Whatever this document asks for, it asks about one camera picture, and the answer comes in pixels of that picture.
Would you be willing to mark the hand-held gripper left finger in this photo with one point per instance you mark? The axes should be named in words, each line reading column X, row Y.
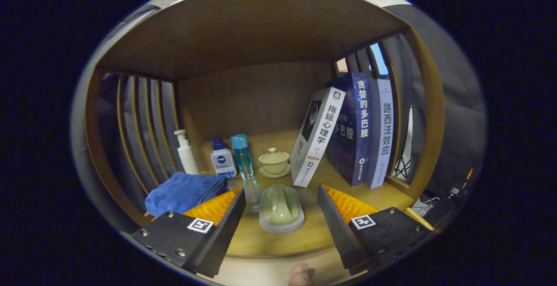
column 224, row 233

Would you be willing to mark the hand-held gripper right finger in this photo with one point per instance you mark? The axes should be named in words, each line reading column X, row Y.
column 341, row 233

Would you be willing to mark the green sponge brush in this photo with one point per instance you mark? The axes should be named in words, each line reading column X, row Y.
column 280, row 207

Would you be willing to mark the wooden countertop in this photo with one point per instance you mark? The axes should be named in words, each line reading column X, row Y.
column 283, row 242

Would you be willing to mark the wooden cabinet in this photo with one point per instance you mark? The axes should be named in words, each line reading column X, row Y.
column 243, row 29

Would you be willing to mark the blue folded towel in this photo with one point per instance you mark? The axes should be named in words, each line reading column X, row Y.
column 182, row 192

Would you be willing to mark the white bottle with blue cap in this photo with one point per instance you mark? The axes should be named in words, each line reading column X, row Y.
column 223, row 162

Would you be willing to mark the clear blue bottle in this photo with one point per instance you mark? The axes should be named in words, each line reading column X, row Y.
column 243, row 159

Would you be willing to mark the white pump bottle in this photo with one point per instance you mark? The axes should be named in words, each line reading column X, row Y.
column 187, row 155

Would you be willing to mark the pale green lidded teacup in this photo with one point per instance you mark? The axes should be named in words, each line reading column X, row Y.
column 274, row 162

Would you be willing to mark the black tripod stand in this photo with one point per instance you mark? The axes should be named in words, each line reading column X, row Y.
column 402, row 170

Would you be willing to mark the dark blue book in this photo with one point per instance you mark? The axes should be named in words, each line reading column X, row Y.
column 361, row 138

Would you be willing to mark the white book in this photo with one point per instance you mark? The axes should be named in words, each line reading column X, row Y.
column 320, row 138

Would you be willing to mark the black equipment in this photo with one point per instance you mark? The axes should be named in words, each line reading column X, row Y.
column 444, row 212

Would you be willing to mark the light purple book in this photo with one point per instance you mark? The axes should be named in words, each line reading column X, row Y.
column 385, row 138

